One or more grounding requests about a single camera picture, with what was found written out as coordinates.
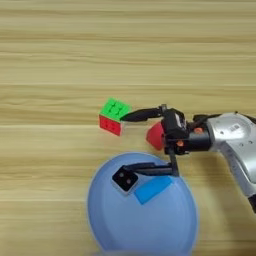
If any red block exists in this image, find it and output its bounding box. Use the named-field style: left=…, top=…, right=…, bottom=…
left=145, top=121, right=166, bottom=151

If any black box with white label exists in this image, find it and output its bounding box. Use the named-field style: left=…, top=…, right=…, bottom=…
left=162, top=109, right=187, bottom=133

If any blue rectangular block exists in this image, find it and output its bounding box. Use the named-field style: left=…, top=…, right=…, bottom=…
left=134, top=175, right=174, bottom=205

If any black cube with white base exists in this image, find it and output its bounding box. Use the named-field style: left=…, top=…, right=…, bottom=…
left=111, top=166, right=139, bottom=193

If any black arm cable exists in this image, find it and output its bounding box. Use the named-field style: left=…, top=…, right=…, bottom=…
left=192, top=112, right=256, bottom=125

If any green-faced Rubik's cube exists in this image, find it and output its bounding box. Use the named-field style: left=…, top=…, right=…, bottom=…
left=98, top=97, right=132, bottom=137

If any blue round plate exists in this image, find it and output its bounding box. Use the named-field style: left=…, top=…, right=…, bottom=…
left=87, top=152, right=198, bottom=255

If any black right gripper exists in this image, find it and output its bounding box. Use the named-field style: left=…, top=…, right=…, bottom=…
left=119, top=103, right=213, bottom=178

